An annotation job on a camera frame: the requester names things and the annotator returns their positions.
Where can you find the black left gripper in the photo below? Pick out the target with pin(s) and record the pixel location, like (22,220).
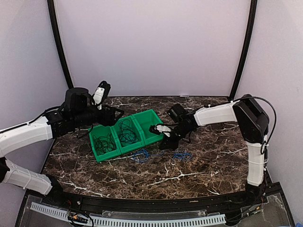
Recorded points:
(105,121)

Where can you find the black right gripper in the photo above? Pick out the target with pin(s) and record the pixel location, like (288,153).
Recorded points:
(170,144)

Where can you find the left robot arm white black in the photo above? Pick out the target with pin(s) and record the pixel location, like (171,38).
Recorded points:
(79,109)

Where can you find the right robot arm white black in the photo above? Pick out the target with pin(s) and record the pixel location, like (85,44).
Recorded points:
(251,118)

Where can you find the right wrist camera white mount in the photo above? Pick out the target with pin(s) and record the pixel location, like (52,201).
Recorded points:
(160,129)

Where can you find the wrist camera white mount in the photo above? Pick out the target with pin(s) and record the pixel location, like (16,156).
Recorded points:
(160,129)
(101,93)

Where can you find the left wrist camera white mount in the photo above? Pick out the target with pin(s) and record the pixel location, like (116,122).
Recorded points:
(101,93)

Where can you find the white slotted cable duct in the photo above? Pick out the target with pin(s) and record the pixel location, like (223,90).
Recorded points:
(131,219)

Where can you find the black front rail base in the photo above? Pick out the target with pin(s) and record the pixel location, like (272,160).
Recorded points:
(241,209)

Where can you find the black frame post left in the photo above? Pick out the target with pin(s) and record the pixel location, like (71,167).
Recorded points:
(58,43)

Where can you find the black frame post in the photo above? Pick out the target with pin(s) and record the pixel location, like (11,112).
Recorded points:
(58,43)
(245,49)

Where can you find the black frame post right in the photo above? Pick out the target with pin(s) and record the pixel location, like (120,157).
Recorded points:
(245,49)

